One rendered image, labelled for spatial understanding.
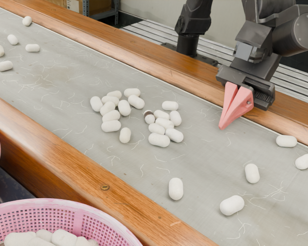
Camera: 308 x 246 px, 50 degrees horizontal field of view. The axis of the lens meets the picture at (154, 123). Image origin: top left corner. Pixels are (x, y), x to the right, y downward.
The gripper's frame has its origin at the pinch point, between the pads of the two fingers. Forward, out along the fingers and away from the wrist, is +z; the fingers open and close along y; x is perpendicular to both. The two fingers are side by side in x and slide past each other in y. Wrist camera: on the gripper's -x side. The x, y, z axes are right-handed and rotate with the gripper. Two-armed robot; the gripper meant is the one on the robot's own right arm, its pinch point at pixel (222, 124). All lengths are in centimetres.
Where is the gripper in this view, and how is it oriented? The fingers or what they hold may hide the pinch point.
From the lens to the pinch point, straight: 58.8
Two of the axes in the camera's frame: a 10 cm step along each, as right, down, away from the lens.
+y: 7.8, 4.2, -4.6
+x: 3.2, 3.6, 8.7
